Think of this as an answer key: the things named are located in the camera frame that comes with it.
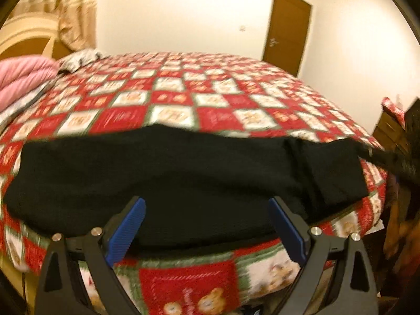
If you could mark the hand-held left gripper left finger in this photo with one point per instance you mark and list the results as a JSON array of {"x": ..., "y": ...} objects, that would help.
[{"x": 126, "y": 226}]

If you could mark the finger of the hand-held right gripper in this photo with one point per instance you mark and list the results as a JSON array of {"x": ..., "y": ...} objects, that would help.
[{"x": 384, "y": 160}]

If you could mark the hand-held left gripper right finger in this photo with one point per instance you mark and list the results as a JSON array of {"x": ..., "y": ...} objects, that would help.
[{"x": 288, "y": 226}]

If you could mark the black pants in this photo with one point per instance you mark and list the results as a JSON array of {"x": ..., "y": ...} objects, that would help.
[{"x": 164, "y": 177}]

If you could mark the brown wooden cabinet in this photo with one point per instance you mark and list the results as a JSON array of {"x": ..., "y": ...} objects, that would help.
[{"x": 392, "y": 131}]

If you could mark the red printed cloth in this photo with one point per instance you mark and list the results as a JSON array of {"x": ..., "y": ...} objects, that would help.
[{"x": 392, "y": 106}]

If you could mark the red teddy bear printed bedspread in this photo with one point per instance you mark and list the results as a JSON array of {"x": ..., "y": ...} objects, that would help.
[{"x": 203, "y": 95}]

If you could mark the brown wooden door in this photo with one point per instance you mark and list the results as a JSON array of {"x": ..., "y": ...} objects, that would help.
[{"x": 287, "y": 32}]

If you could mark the folded pale floral quilt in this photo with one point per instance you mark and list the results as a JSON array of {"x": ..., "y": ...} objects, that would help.
[{"x": 19, "y": 105}]

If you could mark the grey patterned pillow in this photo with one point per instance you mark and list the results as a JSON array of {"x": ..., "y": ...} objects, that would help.
[{"x": 78, "y": 59}]

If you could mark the folded pink blanket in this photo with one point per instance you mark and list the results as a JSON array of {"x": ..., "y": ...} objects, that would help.
[{"x": 23, "y": 78}]

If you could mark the cream wooden bed headboard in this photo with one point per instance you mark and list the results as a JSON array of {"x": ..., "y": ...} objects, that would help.
[{"x": 26, "y": 37}]

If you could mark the beige patterned curtain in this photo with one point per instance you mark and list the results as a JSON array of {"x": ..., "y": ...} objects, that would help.
[{"x": 77, "y": 10}]

